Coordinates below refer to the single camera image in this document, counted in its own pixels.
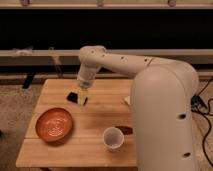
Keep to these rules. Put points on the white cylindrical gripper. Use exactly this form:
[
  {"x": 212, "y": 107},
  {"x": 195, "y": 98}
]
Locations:
[{"x": 82, "y": 92}]

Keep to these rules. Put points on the black eraser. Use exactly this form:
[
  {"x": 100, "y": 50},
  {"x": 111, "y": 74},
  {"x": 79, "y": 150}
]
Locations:
[{"x": 73, "y": 97}]

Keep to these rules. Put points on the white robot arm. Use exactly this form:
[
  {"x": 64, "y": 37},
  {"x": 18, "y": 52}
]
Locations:
[{"x": 160, "y": 101}]

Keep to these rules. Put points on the orange round plate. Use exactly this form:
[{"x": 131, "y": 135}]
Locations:
[{"x": 54, "y": 125}]

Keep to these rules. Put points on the light wooden block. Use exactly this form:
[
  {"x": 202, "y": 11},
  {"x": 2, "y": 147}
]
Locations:
[{"x": 127, "y": 100}]

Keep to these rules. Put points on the white paper cup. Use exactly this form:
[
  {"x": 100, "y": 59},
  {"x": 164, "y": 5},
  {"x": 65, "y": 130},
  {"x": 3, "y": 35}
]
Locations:
[{"x": 113, "y": 138}]

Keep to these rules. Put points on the dark brown small object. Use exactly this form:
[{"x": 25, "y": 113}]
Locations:
[{"x": 126, "y": 130}]

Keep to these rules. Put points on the blue power adapter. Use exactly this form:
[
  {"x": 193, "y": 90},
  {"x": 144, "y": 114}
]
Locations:
[{"x": 197, "y": 101}]

